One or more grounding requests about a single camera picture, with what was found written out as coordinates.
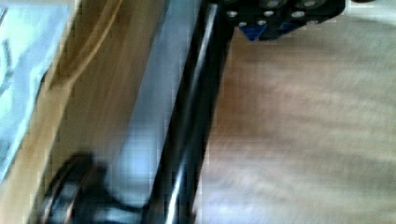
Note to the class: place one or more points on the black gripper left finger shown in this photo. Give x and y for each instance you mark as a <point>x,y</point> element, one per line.
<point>77,195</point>

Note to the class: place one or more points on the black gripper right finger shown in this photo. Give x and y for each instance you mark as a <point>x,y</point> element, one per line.
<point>270,19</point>

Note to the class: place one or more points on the bamboo drawer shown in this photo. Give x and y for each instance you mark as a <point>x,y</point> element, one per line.
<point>86,97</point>

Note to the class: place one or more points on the Deep River chips bag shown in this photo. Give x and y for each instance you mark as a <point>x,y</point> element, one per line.
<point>30,36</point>

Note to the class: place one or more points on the black drawer handle bar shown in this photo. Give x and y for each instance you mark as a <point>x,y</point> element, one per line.
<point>172,198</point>

